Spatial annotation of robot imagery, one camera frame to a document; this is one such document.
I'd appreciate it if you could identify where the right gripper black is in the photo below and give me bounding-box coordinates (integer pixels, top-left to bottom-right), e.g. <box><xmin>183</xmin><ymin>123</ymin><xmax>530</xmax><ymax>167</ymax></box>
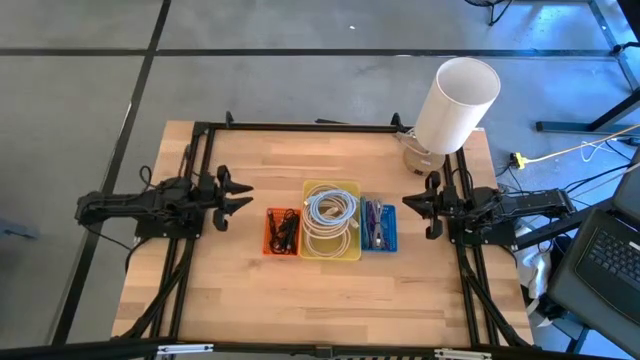
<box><xmin>401</xmin><ymin>170</ymin><xmax>446</xmax><ymax>241</ymax></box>

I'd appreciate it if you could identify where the black white braided cable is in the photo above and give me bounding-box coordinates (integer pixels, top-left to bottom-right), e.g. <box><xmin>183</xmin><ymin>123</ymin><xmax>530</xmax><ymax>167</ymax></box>
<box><xmin>372</xmin><ymin>199</ymin><xmax>385</xmax><ymax>250</ymax></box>

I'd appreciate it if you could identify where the black desk base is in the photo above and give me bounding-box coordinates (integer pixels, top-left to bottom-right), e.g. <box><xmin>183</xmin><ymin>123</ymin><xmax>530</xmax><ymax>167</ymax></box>
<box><xmin>535</xmin><ymin>89</ymin><xmax>640</xmax><ymax>134</ymax></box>

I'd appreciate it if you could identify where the blue plastic basket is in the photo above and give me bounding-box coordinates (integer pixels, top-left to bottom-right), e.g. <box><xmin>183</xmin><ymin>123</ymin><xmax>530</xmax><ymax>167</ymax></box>
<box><xmin>359</xmin><ymin>203</ymin><xmax>399</xmax><ymax>253</ymax></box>

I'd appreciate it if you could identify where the white plastic bag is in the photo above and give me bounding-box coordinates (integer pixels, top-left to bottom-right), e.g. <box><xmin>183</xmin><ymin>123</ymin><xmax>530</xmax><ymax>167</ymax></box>
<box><xmin>514</xmin><ymin>234</ymin><xmax>551</xmax><ymax>307</ymax></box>

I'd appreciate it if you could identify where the yellow extension cord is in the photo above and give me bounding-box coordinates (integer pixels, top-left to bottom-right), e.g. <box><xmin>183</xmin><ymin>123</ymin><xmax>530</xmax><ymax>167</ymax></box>
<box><xmin>524</xmin><ymin>123</ymin><xmax>640</xmax><ymax>164</ymax></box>

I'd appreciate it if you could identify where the light blue cable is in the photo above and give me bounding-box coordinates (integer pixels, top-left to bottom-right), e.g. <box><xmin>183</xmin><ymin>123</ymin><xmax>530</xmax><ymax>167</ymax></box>
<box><xmin>304</xmin><ymin>183</ymin><xmax>361</xmax><ymax>228</ymax></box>

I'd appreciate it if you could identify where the purple braided cable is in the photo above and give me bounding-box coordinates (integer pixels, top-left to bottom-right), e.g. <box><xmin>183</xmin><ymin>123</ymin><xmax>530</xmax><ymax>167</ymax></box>
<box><xmin>366</xmin><ymin>199</ymin><xmax>378</xmax><ymax>250</ymax></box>

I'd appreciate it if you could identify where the yellow plastic basket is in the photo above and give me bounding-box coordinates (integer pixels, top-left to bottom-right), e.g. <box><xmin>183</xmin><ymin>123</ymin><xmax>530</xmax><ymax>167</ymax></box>
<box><xmin>299</xmin><ymin>179</ymin><xmax>363</xmax><ymax>262</ymax></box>

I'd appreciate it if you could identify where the dark grey laptop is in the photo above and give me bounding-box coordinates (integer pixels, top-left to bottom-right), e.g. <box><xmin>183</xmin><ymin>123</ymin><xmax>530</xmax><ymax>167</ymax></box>
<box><xmin>547</xmin><ymin>149</ymin><xmax>640</xmax><ymax>357</ymax></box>

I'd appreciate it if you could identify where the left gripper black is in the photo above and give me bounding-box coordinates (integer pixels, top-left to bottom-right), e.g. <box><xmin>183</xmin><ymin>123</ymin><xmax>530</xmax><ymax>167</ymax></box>
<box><xmin>211</xmin><ymin>164</ymin><xmax>255</xmax><ymax>233</ymax></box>

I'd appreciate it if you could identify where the orange plastic basket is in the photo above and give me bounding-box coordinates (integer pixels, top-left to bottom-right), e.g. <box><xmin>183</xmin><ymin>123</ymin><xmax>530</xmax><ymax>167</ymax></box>
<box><xmin>262</xmin><ymin>206</ymin><xmax>303</xmax><ymax>257</ymax></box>

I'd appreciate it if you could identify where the round wooden lamp base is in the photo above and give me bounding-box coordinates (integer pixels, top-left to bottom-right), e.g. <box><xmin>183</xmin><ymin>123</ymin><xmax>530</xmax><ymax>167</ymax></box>
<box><xmin>402</xmin><ymin>133</ymin><xmax>446</xmax><ymax>177</ymax></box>

